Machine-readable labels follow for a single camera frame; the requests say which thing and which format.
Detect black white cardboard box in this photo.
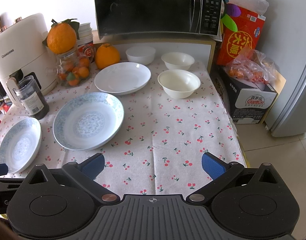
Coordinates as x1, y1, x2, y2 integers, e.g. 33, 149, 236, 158
210, 66, 286, 124

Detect large orange on jar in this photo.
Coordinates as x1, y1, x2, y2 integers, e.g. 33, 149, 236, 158
42, 18, 80, 54

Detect red gift box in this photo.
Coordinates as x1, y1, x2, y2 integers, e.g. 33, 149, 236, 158
216, 7, 266, 66

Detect stack of paper cups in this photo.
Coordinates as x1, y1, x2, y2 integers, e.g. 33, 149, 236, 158
76, 22, 96, 63

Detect large orange on table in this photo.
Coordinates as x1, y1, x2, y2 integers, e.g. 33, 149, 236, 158
95, 43, 120, 70

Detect cherry print tablecloth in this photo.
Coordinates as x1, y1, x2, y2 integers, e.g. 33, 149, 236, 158
0, 59, 248, 196

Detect small blue patterned plate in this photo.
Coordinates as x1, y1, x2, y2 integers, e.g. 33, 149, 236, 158
0, 118, 42, 174

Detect cream bowl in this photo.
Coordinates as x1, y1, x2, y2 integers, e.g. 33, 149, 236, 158
157, 69, 201, 99
161, 52, 195, 70

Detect white bowl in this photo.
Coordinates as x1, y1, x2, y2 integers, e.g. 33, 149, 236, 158
125, 46, 156, 65

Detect silver refrigerator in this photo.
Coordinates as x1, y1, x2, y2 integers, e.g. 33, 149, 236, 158
264, 17, 306, 138

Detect large blue patterned plate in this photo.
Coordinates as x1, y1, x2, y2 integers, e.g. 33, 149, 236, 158
52, 92, 124, 151

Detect bag of small oranges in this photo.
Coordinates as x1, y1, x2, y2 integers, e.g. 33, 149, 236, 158
224, 47, 277, 84

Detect clear jar dark contents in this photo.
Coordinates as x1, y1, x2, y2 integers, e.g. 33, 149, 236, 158
13, 75, 49, 120

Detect glass jar of tangerines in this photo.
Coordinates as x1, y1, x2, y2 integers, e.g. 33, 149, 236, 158
57, 47, 91, 87

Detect cream air fryer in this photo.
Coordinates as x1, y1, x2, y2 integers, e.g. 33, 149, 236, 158
0, 13, 57, 106

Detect white deep plate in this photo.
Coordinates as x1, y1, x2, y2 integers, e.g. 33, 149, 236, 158
94, 62, 151, 95

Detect black microwave oven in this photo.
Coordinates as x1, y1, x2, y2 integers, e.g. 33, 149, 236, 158
95, 0, 222, 36

